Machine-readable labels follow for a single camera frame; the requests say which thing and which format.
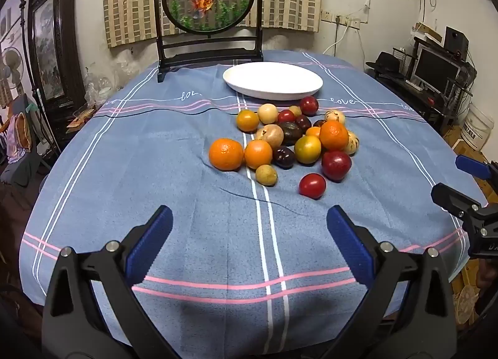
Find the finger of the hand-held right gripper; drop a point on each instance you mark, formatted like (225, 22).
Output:
(472, 166)
(451, 197)

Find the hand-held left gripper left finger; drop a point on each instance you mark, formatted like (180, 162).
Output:
(149, 246)

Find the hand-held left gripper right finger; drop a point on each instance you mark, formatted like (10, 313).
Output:
(350, 246)

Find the red tomato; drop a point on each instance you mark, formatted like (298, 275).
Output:
(312, 185)
(286, 116)

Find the large red plum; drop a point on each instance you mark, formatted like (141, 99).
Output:
(336, 165)

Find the beige speckled pear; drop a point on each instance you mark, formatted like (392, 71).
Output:
(335, 115)
(352, 143)

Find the yellow-green mandarin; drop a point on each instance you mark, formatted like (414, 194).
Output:
(307, 149)

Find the small yellow plum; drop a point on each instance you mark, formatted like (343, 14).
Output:
(266, 175)
(295, 110)

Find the dark purple plum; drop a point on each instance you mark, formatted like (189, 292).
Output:
(283, 156)
(303, 122)
(291, 132)

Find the large orange mandarin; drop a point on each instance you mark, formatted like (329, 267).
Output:
(226, 154)

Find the brownish purple plum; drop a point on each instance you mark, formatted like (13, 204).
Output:
(319, 123)

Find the large tan pear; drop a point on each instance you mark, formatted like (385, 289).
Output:
(269, 135)

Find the pale yellow round pear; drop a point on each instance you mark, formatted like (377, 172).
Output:
(267, 113)

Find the yellow-orange mandarin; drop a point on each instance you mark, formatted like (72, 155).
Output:
(247, 120)

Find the white oval plate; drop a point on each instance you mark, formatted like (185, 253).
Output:
(272, 78)

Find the white bucket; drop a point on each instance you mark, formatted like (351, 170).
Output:
(477, 125)

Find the blue striped tablecloth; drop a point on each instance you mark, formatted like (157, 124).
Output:
(155, 172)

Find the black computer desk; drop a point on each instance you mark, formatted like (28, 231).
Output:
(424, 102)

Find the computer monitor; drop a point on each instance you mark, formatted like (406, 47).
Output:
(435, 67)

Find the black speaker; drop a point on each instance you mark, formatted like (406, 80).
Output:
(456, 38)

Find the black hat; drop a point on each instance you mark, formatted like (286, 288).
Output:
(385, 62)

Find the cardboard box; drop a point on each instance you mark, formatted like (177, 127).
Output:
(428, 32)

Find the clear plastic bags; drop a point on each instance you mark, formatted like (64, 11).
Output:
(99, 88)

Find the pink cloth bundle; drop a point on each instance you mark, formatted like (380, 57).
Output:
(15, 137)

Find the white power strip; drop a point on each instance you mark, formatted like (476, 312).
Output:
(346, 21)

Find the dark wood framed painting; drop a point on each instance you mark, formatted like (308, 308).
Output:
(48, 51)

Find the standing fan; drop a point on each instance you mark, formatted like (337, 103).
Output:
(9, 65)

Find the white wall socket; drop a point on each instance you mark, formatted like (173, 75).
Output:
(328, 15)

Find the striped beige wall cloth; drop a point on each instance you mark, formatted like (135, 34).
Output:
(128, 1)

